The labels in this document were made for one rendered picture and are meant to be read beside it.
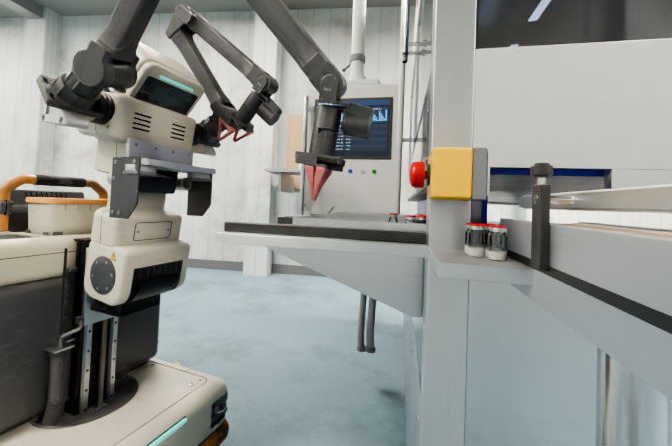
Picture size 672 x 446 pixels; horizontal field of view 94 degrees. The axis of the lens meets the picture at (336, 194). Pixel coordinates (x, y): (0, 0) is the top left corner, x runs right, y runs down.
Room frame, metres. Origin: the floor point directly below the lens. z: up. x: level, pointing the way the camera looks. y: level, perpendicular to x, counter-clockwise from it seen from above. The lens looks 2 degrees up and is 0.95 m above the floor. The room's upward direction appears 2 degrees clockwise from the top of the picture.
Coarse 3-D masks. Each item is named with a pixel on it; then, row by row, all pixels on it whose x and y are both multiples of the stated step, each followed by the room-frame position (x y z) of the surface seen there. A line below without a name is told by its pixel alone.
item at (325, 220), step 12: (300, 216) 0.69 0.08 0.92; (312, 216) 0.77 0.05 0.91; (324, 216) 0.89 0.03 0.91; (336, 216) 0.88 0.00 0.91; (348, 216) 0.88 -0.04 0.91; (360, 216) 0.87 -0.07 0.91; (372, 216) 0.86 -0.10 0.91; (360, 228) 0.61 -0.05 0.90; (372, 228) 0.61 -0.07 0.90; (384, 228) 0.60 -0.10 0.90; (396, 228) 0.60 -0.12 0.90; (408, 228) 0.60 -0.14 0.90; (420, 228) 0.59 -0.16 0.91
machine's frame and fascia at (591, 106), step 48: (528, 48) 0.50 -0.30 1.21; (576, 48) 0.48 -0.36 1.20; (624, 48) 0.47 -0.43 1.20; (480, 96) 0.51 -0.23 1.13; (528, 96) 0.50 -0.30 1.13; (576, 96) 0.48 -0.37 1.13; (624, 96) 0.47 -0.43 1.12; (480, 144) 0.51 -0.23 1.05; (528, 144) 0.50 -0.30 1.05; (576, 144) 0.48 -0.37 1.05; (624, 144) 0.47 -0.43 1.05
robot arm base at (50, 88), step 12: (72, 72) 0.71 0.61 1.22; (48, 84) 0.72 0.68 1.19; (60, 84) 0.72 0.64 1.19; (72, 84) 0.72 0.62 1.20; (48, 96) 0.70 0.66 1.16; (60, 96) 0.73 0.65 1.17; (72, 96) 0.73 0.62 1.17; (84, 96) 0.75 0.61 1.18; (96, 96) 0.77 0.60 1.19; (60, 108) 0.73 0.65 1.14; (72, 108) 0.75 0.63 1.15; (84, 108) 0.77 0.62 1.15; (96, 108) 0.80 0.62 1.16
